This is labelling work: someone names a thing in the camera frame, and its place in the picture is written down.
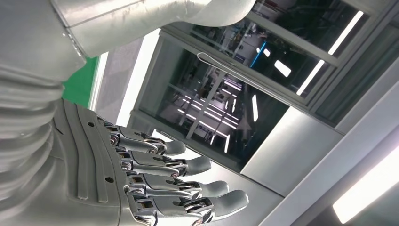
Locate green conveyor belt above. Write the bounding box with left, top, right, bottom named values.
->
left=62, top=51, right=109, bottom=111

